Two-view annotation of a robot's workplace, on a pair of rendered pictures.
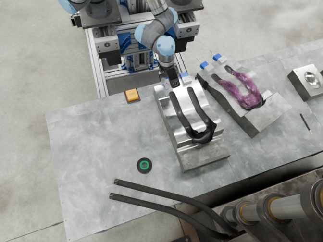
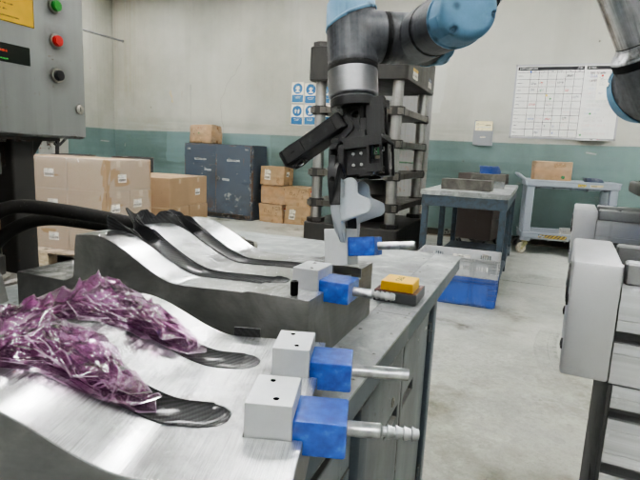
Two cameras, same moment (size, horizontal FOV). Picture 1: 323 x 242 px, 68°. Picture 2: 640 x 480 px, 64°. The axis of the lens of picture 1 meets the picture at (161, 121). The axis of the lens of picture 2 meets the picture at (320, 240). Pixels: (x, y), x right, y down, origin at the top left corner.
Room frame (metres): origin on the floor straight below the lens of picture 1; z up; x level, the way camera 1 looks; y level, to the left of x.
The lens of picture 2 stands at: (1.27, -0.56, 1.06)
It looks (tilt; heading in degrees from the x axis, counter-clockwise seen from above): 10 degrees down; 137
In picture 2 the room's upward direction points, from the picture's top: 3 degrees clockwise
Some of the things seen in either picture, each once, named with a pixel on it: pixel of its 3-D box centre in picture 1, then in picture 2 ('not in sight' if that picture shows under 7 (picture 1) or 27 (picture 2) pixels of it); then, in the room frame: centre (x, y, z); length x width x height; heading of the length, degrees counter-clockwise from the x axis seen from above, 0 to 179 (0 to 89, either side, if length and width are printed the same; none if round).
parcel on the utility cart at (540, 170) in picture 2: not in sight; (550, 173); (-1.38, 5.57, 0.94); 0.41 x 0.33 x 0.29; 32
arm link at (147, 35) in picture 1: (150, 35); (419, 37); (0.77, 0.09, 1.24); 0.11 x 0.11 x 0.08; 59
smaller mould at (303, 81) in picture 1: (308, 82); not in sight; (0.91, -0.88, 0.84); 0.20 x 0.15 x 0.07; 25
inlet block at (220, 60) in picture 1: (216, 56); (333, 427); (1.02, -0.30, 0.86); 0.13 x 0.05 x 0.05; 42
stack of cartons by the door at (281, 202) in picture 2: not in sight; (289, 194); (-4.65, 4.25, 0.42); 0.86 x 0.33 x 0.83; 25
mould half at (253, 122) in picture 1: (241, 91); (41, 372); (0.78, -0.45, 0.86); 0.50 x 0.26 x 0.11; 42
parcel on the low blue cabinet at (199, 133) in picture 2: not in sight; (206, 133); (-5.89, 3.56, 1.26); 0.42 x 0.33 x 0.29; 25
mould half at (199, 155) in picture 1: (190, 119); (199, 270); (0.56, -0.16, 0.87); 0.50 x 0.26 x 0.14; 25
